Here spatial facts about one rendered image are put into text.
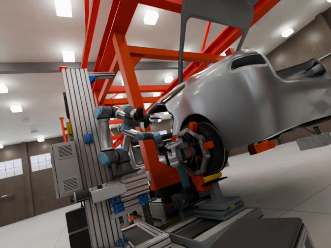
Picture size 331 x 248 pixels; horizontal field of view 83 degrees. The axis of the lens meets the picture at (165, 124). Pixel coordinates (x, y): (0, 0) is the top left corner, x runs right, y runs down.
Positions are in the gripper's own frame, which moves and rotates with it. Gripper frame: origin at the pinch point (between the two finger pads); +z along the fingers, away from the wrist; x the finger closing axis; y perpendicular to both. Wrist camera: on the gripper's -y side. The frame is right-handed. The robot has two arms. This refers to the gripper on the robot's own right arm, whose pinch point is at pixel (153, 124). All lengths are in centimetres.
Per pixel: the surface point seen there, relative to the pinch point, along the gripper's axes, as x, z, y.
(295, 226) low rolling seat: -7, 89, 20
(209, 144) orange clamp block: -53, 3, 69
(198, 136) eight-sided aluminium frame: -55, -13, 69
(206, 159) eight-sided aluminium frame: -44, 5, 84
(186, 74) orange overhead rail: -304, -277, 192
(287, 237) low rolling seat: 3, 88, 13
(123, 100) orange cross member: -104, -311, 174
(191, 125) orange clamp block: -59, -26, 63
